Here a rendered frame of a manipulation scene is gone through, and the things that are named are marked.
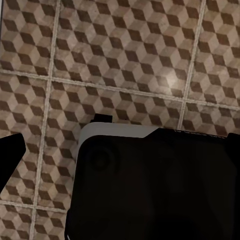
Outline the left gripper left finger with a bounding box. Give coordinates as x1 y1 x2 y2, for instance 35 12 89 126
0 133 26 193

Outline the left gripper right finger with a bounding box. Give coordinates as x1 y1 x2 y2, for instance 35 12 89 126
224 132 240 172

